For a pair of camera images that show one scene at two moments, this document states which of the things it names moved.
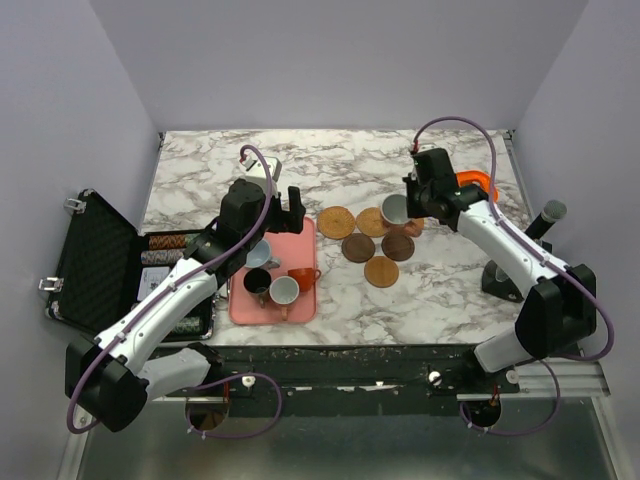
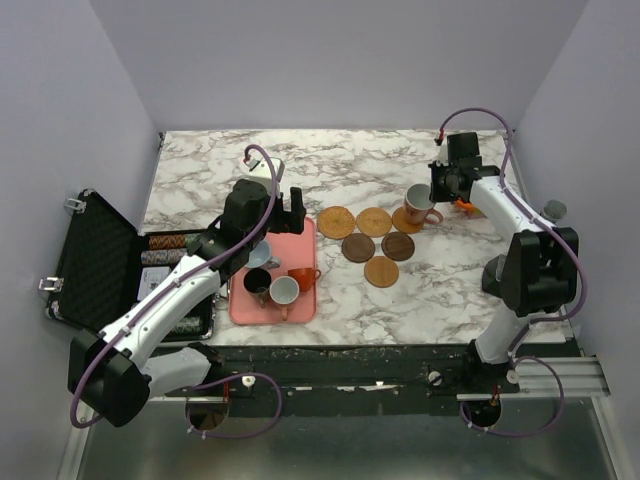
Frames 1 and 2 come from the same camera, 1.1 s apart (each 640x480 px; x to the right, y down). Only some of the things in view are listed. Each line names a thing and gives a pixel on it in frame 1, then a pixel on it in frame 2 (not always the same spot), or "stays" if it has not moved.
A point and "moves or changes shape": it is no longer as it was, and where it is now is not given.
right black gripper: [413, 189] -> [441, 182]
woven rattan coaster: [370, 222] stays
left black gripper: [288, 221] stays
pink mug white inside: [394, 213] moves or changes shape
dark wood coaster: [398, 246] stays
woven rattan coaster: [336, 222] stays
